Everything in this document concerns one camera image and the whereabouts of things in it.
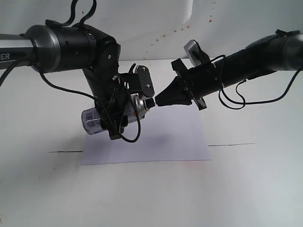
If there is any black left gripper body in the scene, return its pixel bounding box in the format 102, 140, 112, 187
93, 73, 130, 140

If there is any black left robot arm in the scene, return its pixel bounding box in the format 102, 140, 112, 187
0, 21, 131, 140

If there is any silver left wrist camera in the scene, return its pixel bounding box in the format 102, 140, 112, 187
121, 65, 155, 100

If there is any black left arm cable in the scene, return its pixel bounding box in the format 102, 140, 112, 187
0, 0, 143, 144

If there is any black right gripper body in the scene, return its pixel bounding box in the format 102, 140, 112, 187
171, 58, 224, 111

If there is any white backdrop paper sheet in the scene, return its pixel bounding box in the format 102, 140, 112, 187
89, 0, 194, 61

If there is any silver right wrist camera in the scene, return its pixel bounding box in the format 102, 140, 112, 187
184, 39, 210, 67

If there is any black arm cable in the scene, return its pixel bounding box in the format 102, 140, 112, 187
210, 54, 303, 110
0, 0, 143, 144

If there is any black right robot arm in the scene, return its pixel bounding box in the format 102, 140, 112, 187
155, 30, 303, 110

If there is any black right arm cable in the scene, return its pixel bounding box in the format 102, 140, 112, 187
210, 54, 303, 110

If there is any white spray can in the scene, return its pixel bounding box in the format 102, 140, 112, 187
81, 94, 156, 137

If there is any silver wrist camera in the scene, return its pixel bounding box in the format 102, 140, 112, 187
121, 65, 155, 100
184, 39, 210, 67

